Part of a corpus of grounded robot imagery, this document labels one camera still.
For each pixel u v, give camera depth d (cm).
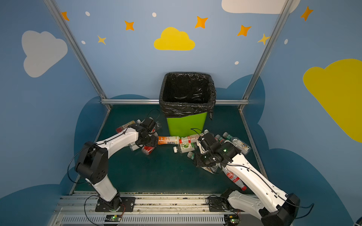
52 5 68
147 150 90
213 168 83
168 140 96
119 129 99
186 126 93
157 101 75
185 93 93
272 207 38
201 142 58
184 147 93
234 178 80
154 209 74
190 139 93
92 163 47
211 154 52
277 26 76
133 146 93
